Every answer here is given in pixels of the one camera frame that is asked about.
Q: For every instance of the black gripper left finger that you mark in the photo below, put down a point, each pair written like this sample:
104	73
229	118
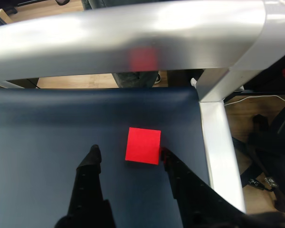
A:
85	190

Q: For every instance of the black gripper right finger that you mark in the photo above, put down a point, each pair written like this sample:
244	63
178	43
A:
194	199

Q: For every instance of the red cube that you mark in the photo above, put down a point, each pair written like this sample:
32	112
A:
143	146

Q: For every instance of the silver metal table frame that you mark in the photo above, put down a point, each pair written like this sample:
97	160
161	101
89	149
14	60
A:
109	35

